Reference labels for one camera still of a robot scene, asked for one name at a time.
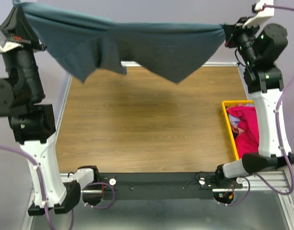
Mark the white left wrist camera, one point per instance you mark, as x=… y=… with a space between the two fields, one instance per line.
x=6 y=45

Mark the lavender t-shirt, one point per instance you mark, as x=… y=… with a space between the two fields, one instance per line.
x=234 y=121

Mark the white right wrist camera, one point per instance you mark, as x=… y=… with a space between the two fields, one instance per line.
x=262 y=14

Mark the yellow plastic bin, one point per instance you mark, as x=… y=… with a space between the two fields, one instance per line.
x=225 y=105

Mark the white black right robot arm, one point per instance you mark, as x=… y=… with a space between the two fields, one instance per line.
x=265 y=85

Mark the teal blue t-shirt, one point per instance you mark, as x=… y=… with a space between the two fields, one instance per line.
x=83 y=43

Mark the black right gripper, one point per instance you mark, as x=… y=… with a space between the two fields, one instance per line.
x=232 y=30

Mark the aluminium front frame rail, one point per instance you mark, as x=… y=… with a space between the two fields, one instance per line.
x=264 y=179

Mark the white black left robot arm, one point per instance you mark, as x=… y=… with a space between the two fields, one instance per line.
x=33 y=123

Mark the aluminium left table rail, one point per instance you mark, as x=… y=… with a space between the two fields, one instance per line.
x=63 y=105

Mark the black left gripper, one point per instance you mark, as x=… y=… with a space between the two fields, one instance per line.
x=18 y=30

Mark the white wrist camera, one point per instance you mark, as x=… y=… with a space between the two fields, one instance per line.
x=6 y=45
x=262 y=14

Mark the magenta t-shirt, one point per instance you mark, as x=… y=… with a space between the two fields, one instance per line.
x=247 y=139

